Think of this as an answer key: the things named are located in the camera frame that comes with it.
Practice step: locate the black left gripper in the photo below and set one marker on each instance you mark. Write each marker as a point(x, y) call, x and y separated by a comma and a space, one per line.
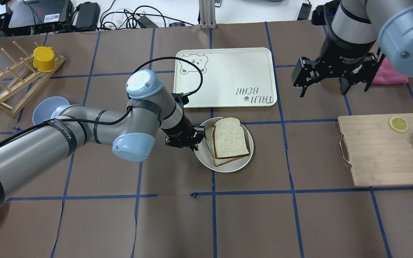
point(182, 130)

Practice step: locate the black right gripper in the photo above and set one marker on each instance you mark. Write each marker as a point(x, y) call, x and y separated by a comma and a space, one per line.
point(343, 52)

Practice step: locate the cream round plate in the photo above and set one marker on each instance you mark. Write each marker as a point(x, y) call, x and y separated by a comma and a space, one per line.
point(206, 158)

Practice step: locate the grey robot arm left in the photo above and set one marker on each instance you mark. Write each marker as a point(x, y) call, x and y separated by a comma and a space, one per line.
point(66, 128)

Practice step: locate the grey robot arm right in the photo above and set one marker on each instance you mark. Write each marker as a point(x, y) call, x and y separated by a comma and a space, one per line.
point(360, 35)

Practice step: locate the pink cloth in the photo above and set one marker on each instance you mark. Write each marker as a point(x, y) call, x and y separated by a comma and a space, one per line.
point(387, 75)

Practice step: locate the cream bear tray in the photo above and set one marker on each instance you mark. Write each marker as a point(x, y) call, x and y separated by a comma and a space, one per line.
point(228, 77)

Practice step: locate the lemon slice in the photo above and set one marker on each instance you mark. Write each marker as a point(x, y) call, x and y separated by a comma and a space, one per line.
point(398, 124)

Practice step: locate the wooden cutting board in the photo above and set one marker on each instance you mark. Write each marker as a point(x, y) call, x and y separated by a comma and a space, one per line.
point(379, 156)

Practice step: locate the blue bowl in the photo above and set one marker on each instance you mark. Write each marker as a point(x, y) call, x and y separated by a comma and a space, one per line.
point(49, 108)

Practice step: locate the black power adapter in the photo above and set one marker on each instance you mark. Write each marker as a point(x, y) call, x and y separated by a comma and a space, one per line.
point(87, 15)

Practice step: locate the yellow cup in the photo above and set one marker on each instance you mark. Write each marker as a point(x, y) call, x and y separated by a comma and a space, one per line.
point(44, 59)

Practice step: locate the wooden dish rack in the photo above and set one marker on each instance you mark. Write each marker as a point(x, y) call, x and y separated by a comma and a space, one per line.
point(21, 81)

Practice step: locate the black computer box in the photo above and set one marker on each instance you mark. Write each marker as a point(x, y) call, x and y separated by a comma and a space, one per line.
point(30, 13)

